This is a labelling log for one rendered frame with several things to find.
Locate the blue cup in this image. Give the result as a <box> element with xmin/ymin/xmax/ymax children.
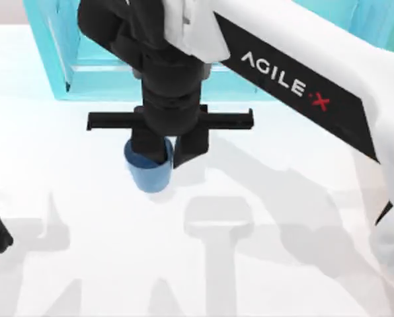
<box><xmin>123</xmin><ymin>137</ymin><xmax>175</xmax><ymax>194</ymax></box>

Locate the light blue rack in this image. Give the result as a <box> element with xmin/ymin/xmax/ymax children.
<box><xmin>21</xmin><ymin>0</ymin><xmax>394</xmax><ymax>103</ymax></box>

